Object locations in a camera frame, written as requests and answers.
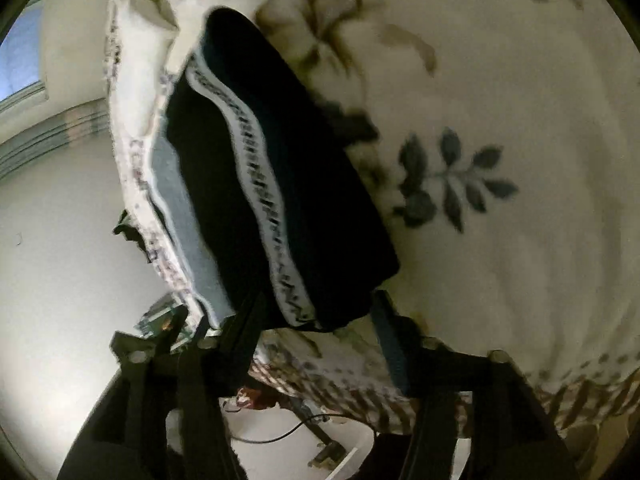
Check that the white floral blanket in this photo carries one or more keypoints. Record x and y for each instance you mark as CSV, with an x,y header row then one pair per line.
x,y
500,260

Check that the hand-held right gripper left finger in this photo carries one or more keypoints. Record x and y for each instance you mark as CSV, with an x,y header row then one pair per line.
x,y
240,342

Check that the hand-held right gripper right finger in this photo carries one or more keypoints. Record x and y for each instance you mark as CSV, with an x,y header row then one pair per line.
x,y
397,355

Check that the black patterned sweater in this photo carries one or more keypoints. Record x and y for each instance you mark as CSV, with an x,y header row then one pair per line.
x,y
300,185

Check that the window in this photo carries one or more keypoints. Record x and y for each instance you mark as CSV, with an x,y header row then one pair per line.
x,y
20,50

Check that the light grey-blue cloth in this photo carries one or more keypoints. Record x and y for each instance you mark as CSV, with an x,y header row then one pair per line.
x,y
180,200

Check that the brown patterned object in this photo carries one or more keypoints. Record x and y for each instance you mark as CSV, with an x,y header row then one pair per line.
x,y
252,396

